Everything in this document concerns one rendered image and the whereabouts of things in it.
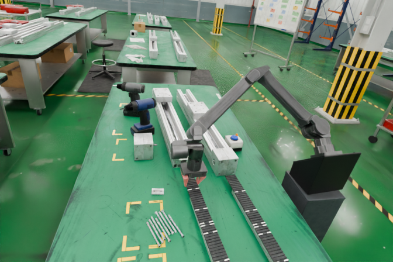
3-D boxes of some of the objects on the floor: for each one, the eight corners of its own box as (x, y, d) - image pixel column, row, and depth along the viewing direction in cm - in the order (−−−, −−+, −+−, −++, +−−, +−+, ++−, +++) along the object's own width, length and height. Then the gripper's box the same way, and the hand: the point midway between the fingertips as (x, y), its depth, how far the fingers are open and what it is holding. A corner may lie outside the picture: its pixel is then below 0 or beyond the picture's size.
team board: (241, 57, 713) (255, -17, 625) (254, 56, 738) (269, -15, 649) (279, 72, 601) (303, -15, 512) (292, 71, 625) (317, -12, 537)
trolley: (35, 61, 467) (24, 6, 422) (3, 61, 452) (-13, 3, 406) (50, 50, 555) (41, 2, 509) (22, 48, 539) (11, -1, 494)
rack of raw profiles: (291, 41, 1124) (306, -10, 1024) (307, 43, 1142) (324, -8, 1043) (340, 59, 838) (366, -10, 738) (361, 61, 856) (390, -6, 756)
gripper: (185, 162, 89) (181, 192, 96) (210, 160, 92) (204, 189, 99) (181, 151, 95) (177, 181, 102) (204, 150, 98) (199, 178, 105)
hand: (190, 183), depth 100 cm, fingers closed on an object, 5 cm apart
